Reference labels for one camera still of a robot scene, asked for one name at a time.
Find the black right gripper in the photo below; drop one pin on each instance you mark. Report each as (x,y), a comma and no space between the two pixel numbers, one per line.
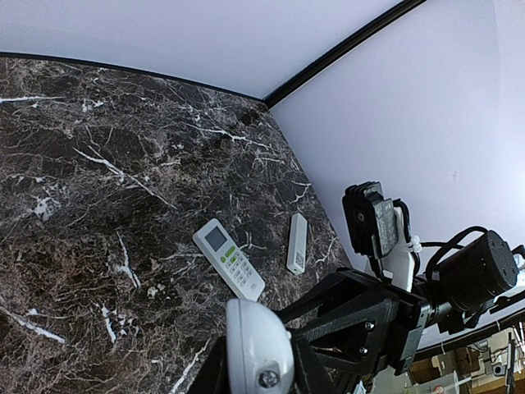
(362,326)

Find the white remote with green buttons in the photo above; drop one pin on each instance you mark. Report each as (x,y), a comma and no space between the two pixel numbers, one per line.
(229,261)

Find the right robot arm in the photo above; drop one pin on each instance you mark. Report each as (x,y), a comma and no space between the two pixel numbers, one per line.
(461,283)

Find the slim white remote control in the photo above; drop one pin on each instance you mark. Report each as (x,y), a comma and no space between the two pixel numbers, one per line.
(296,256)

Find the white dome left wrist housing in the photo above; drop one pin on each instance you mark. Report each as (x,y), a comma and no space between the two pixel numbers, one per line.
(258,349)

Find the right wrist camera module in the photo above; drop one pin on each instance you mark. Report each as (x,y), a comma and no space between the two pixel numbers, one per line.
(379,229)

